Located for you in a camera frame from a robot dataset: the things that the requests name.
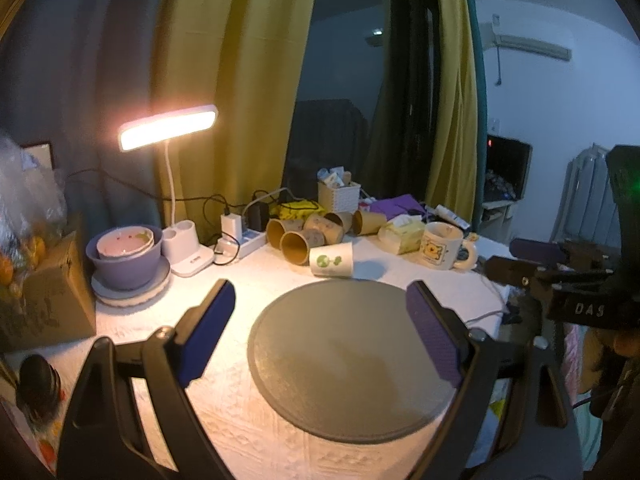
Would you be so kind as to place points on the clear plastic bag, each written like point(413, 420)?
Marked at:
point(33, 216)

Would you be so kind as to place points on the yellow curtain right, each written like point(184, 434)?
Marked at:
point(452, 180)

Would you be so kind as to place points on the purple cloth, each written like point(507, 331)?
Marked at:
point(394, 207)

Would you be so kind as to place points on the dark round object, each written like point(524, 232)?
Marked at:
point(38, 392)

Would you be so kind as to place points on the yellow tissue pack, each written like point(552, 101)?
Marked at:
point(402, 234)

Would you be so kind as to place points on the black power adapter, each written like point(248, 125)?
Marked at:
point(258, 216)

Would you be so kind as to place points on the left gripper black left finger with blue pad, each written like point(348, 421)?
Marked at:
point(103, 436)

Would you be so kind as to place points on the purple bowl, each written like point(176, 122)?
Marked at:
point(129, 273)

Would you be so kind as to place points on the cardboard box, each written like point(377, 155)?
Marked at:
point(57, 303)

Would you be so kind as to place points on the white air conditioner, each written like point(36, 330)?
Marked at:
point(490, 38)

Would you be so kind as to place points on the brown paper cup front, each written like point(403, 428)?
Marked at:
point(296, 245)

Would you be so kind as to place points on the white tube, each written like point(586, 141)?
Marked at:
point(452, 218)

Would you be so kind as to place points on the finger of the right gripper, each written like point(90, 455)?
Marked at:
point(521, 274)
point(539, 252)

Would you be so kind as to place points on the yellow curtain left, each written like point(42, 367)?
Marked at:
point(244, 57)

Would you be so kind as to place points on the white charger plug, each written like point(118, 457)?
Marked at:
point(231, 226)

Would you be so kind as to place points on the yellow curtain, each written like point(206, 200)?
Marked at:
point(452, 180)
point(244, 57)

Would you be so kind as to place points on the round grey mat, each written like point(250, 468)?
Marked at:
point(342, 360)

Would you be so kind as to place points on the brown paper cup right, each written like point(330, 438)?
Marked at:
point(366, 222)

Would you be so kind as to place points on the white power strip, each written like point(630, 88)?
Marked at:
point(228, 249)

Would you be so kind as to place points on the left gripper black right finger with purple pad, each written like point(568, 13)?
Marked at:
point(467, 360)

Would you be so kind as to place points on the yellow bag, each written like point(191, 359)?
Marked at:
point(297, 210)

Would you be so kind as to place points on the pink inner bowl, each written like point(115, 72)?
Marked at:
point(122, 243)

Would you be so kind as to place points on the white radiator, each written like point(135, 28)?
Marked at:
point(587, 211)

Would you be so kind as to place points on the black television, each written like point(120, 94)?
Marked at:
point(507, 167)

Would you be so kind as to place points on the brown paper cup back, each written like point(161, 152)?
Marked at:
point(333, 233)

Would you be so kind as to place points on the white cup green print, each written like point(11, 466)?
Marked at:
point(332, 261)

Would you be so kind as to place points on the cream mug with cartoon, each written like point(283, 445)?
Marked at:
point(444, 247)

